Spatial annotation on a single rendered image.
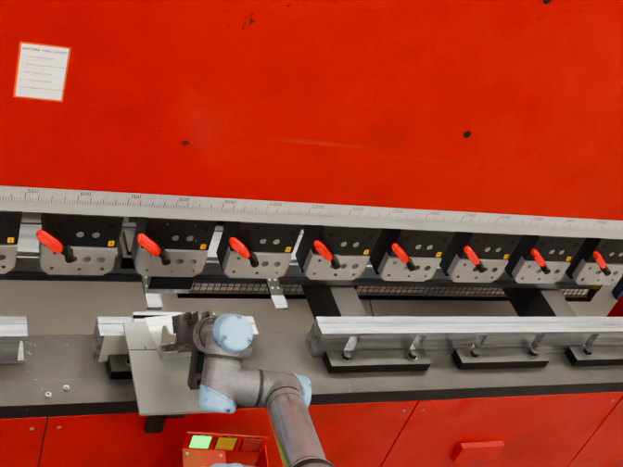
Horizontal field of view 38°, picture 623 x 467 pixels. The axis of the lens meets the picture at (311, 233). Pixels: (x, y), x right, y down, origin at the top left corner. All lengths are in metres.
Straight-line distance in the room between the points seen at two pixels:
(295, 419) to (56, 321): 1.94
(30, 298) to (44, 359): 1.37
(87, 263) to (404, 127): 0.73
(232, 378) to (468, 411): 1.01
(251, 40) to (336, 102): 0.24
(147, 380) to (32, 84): 0.72
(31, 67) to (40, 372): 0.80
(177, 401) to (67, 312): 1.57
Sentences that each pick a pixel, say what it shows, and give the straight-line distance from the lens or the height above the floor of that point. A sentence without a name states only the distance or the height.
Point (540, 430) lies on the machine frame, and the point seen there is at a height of 0.66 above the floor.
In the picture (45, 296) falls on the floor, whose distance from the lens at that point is 3.58.
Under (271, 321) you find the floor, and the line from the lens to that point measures 3.72.
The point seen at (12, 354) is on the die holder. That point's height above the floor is 0.91.
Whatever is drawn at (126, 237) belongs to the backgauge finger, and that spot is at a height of 1.03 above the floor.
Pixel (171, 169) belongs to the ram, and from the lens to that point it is 1.82.
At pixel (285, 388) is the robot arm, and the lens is 1.78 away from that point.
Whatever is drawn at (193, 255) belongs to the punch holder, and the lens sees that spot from 1.98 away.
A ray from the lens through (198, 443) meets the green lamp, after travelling 2.20.
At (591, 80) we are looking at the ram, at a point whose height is 1.79.
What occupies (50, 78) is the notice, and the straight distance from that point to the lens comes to 1.67.
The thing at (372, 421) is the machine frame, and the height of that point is 0.75.
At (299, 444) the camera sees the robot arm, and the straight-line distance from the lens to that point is 1.61.
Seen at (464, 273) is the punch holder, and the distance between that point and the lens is 2.31.
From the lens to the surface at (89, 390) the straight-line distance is 2.16.
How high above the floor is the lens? 2.53
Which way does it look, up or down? 37 degrees down
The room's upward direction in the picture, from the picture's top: 22 degrees clockwise
